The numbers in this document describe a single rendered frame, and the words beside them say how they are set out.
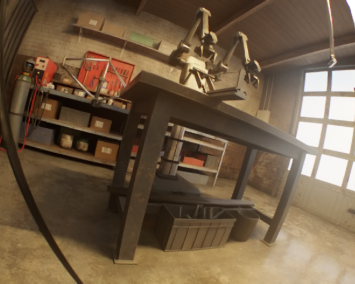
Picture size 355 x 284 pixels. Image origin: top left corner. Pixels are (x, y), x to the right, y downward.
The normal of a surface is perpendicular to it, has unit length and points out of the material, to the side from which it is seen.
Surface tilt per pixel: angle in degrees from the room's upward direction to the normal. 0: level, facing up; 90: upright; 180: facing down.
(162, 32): 90
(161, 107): 90
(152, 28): 90
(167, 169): 90
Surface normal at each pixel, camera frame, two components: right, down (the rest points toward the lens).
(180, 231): 0.40, 0.15
